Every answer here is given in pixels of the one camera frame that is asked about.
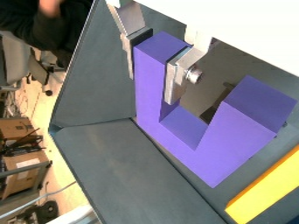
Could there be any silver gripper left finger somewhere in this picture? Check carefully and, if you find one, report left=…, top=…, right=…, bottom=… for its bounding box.
left=105, top=0, right=153, bottom=79

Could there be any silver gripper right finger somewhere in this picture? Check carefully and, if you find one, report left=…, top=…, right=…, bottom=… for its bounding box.
left=162, top=27, right=212, bottom=105

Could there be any purple U-shaped block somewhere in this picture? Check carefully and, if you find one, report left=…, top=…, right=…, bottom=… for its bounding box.
left=133, top=31, right=296, bottom=187

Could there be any person in dark clothes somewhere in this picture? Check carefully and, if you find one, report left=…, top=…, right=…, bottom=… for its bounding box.
left=0, top=0, right=93, bottom=66

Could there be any grey office chair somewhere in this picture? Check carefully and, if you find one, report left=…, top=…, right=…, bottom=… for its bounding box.
left=0, top=31, right=64, bottom=96

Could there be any yellow long bar block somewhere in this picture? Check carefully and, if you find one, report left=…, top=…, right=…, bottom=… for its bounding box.
left=224, top=144, right=299, bottom=224

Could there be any cardboard box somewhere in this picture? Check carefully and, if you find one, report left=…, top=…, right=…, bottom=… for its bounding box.
left=0, top=117, right=33, bottom=140
left=0, top=150, right=49, bottom=200

